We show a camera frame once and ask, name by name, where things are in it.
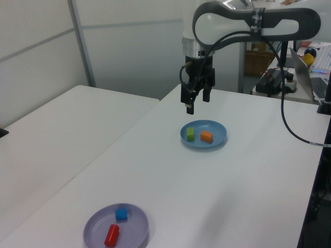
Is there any small blue block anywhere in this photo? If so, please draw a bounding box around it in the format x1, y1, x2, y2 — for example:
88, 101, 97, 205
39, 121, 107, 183
114, 208, 129, 222

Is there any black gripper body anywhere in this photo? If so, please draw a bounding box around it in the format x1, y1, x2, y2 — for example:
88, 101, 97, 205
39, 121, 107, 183
184, 55, 215, 89

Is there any dark blue ball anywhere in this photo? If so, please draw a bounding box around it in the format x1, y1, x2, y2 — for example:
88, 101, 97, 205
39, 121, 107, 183
304, 46, 319, 58

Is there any orange rectangular block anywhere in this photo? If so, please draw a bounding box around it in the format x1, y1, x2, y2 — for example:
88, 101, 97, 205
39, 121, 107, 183
200, 130, 214, 144

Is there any white adjoining table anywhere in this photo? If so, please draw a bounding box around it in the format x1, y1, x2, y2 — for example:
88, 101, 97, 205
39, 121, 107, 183
0, 85, 160, 241

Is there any red cylinder block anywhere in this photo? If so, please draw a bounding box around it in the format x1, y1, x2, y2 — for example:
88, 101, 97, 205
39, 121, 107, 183
103, 224, 121, 247

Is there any black clamp post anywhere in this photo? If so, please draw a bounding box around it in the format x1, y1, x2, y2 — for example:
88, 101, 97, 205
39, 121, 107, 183
317, 73, 331, 116

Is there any blue plate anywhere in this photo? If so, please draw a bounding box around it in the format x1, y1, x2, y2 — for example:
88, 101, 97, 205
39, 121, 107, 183
179, 119, 229, 150

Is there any white keyboard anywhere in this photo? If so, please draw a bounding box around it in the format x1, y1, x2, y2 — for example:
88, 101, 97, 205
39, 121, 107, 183
311, 44, 331, 74

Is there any black control box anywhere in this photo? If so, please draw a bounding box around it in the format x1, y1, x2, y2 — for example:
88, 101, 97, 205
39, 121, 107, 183
255, 69, 283, 95

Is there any grey partition post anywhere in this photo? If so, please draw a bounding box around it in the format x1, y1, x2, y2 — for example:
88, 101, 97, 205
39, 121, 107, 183
238, 42, 248, 93
67, 0, 97, 88

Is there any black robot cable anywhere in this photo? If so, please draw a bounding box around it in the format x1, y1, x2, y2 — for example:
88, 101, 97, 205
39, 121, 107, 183
179, 30, 331, 149

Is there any purple plate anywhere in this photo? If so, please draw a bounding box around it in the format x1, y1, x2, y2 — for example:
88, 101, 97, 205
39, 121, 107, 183
82, 203, 150, 248

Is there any grey emergency stop button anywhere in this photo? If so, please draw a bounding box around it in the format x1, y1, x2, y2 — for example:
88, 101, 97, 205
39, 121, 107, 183
282, 67, 298, 92

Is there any silver laptop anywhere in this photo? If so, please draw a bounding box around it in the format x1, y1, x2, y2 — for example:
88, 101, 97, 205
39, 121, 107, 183
289, 46, 330, 102

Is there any black monitor stand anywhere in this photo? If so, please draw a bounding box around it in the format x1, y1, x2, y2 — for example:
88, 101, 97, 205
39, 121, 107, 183
280, 41, 290, 69

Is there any brown cardboard box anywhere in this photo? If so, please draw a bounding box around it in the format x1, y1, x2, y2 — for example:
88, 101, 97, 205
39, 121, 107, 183
245, 42, 275, 76

